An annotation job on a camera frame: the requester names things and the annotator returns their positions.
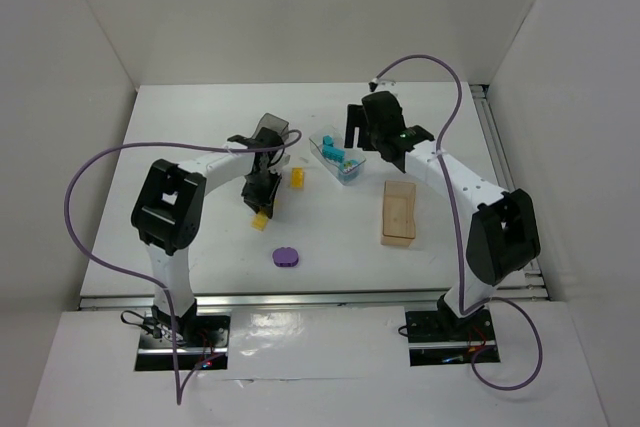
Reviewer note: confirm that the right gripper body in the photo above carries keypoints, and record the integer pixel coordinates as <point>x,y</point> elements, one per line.
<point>365,114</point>

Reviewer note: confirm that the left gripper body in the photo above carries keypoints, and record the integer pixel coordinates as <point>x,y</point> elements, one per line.
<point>259,187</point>

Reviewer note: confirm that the long yellow lego brick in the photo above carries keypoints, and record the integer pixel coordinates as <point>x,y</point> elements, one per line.
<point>260,221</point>

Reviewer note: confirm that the short yellow lego brick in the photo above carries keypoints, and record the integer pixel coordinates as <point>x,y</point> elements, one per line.
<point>297,180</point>

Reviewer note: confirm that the purple rounded lego brick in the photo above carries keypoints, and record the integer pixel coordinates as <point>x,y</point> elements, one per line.
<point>285,257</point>

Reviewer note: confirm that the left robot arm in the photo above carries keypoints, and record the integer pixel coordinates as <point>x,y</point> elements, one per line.
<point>168,212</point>

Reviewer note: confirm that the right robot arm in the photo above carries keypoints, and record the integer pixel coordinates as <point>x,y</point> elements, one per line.
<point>495,229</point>

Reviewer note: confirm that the clear plastic container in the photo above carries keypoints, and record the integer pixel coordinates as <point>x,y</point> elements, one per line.
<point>315,141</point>

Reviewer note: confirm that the smoky grey plastic container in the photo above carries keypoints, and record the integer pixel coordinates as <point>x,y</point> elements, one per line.
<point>272,124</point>

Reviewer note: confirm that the amber plastic container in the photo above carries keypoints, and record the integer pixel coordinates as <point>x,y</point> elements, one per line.
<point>398,223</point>

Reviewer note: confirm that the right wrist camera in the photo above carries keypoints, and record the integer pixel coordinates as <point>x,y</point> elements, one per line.
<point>379,83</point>

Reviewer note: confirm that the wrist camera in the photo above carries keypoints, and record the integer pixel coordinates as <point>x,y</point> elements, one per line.
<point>281,163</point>
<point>379,83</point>

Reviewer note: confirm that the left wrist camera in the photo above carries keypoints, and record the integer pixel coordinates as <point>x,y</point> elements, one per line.
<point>281,163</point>

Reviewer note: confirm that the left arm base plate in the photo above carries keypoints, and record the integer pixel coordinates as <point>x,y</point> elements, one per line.
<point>208,344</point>

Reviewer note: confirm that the aluminium side rail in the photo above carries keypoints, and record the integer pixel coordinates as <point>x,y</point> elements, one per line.
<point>532,272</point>

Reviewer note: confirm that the aluminium front rail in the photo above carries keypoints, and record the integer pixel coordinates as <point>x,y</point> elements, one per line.
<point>271,300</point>

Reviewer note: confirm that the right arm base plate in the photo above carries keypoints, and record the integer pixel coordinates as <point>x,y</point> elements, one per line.
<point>430,344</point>

